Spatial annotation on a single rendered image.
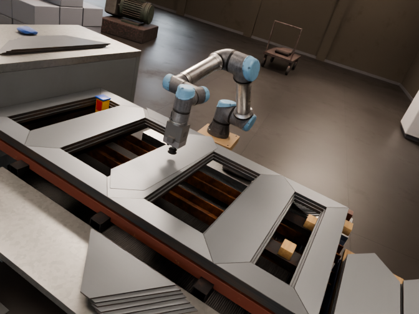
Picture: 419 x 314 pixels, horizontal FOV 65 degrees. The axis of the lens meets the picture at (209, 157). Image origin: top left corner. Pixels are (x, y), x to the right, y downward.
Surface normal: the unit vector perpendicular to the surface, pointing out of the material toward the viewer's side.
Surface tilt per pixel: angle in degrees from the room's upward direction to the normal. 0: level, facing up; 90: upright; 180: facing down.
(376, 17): 90
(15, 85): 90
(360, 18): 90
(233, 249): 0
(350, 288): 0
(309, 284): 0
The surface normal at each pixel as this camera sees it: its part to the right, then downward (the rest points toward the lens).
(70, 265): 0.25, -0.84
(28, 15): -0.41, 0.35
